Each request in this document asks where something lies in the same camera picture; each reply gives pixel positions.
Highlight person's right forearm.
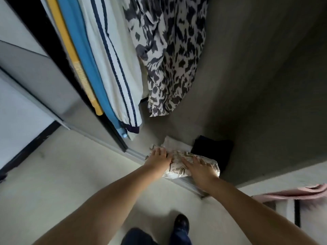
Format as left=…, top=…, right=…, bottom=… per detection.
left=204, top=178, right=320, bottom=245

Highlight beige patterned garment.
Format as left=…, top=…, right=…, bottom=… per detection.
left=149, top=145, right=221, bottom=180

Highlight white printed t-shirt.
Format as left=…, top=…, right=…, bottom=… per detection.
left=161, top=135, right=194, bottom=154

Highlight person's right hand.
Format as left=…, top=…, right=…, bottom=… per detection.
left=181, top=154, right=220, bottom=193

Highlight yellow hoodie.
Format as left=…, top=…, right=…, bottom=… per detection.
left=45, top=0, right=104, bottom=116

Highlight person's left forearm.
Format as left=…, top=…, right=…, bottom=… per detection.
left=33, top=165, right=161, bottom=245

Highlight person's left hand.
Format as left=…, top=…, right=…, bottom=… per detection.
left=144, top=147, right=174, bottom=175

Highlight teal cartoon print shirt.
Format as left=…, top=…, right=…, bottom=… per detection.
left=56, top=0, right=128, bottom=138

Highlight black white patterned garment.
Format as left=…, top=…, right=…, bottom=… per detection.
left=122, top=0, right=209, bottom=118

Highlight person's blue trousers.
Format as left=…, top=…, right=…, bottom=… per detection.
left=121, top=227, right=192, bottom=245

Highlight pink fabric item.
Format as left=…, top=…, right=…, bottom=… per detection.
left=253, top=183, right=327, bottom=203

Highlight black trousers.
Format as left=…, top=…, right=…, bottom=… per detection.
left=190, top=135, right=235, bottom=173

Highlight person's black shoe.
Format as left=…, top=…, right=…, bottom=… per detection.
left=174, top=214, right=191, bottom=235

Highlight grey wardrobe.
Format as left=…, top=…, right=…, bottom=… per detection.
left=0, top=0, right=327, bottom=198

